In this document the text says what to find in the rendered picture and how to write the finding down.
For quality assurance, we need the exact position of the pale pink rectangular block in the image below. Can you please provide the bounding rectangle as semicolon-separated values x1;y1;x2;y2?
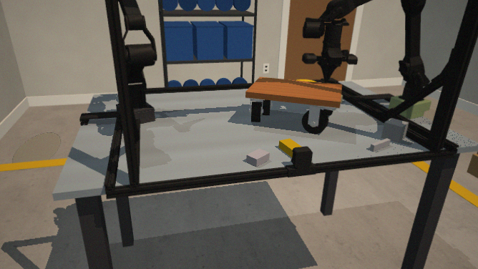
246;149;270;167

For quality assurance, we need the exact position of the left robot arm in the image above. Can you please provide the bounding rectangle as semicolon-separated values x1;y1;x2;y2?
118;0;157;109

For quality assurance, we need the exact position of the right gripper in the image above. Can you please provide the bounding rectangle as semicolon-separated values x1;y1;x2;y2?
302;39;358;82

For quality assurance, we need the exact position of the yellow rectangular block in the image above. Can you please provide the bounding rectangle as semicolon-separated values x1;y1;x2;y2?
279;139;301;157

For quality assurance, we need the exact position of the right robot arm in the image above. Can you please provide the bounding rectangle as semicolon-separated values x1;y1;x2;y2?
303;0;430;100

